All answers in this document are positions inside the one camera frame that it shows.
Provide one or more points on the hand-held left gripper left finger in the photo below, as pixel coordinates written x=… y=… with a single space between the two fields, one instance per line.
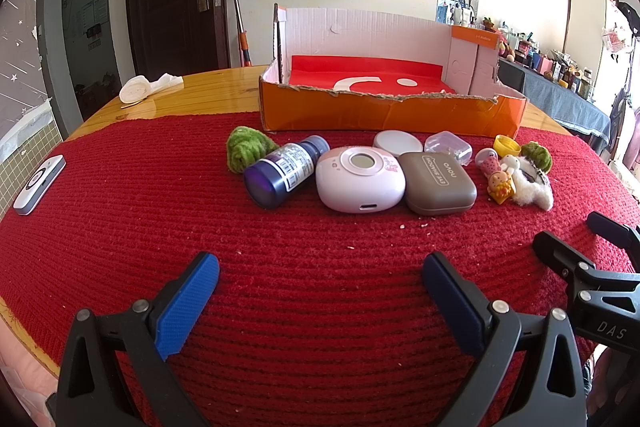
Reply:
x=187 y=302

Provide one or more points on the white rolled cloth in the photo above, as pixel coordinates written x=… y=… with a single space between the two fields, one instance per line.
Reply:
x=137 y=88

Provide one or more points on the yellow bottle cap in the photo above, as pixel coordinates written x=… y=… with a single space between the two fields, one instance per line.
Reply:
x=505 y=143

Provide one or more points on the white round lid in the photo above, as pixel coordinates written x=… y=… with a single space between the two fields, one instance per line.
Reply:
x=397 y=142

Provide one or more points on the orange cardboard box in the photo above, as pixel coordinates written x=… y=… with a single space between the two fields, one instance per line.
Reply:
x=380 y=112

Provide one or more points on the side table dark cloth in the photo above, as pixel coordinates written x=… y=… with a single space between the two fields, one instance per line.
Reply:
x=560 y=102

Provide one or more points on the white flat device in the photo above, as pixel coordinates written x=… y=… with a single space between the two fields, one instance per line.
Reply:
x=37 y=184

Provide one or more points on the red knit mat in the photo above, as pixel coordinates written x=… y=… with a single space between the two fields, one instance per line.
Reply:
x=310 y=287

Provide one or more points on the blue pill bottle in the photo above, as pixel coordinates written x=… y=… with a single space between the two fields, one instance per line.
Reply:
x=285 y=169

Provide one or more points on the taupe earbud case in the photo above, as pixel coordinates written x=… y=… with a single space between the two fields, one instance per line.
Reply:
x=440 y=187

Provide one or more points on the green yarn ball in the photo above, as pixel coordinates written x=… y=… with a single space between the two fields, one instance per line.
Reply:
x=247 y=149
x=539 y=154

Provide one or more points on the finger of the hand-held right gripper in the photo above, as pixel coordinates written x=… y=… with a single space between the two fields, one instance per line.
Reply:
x=557 y=254
x=612 y=228

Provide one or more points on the pink round device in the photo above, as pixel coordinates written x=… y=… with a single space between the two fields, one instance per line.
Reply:
x=357 y=182

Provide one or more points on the red paper box liner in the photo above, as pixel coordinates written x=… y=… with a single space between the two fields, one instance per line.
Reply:
x=320 y=74

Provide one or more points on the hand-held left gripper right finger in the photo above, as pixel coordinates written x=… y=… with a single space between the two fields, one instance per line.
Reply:
x=455 y=302

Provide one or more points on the small pink toy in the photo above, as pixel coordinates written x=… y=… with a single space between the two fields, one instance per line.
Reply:
x=487 y=163

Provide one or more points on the clear plastic case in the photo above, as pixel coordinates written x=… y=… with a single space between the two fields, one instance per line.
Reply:
x=447 y=146

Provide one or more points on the row of bottles and toys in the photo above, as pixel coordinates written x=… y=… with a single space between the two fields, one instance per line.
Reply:
x=550 y=62

